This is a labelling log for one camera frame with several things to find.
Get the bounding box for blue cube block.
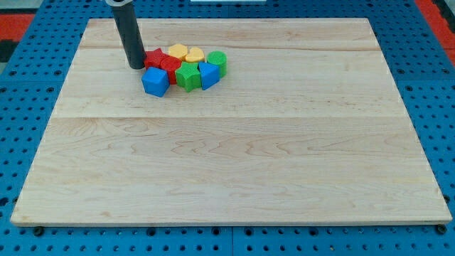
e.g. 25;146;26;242
141;67;170;97

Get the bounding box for green star block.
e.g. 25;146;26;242
175;62;202;92

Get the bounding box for red star block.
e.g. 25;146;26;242
144;48;168;69

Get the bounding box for blue triangular prism block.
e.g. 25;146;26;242
198;62;220;90

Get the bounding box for green cylinder block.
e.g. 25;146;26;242
207;50;228;78

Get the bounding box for light wooden board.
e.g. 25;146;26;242
11;18;452;228

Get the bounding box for yellow heart block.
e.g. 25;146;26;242
185;47;205;63

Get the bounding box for red round block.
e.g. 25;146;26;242
160;56;182;85

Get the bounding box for yellow hexagon block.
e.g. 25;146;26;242
168;43;188;61

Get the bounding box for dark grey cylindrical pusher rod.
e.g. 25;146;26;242
105;0;146;70

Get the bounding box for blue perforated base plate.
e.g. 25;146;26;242
1;1;454;255

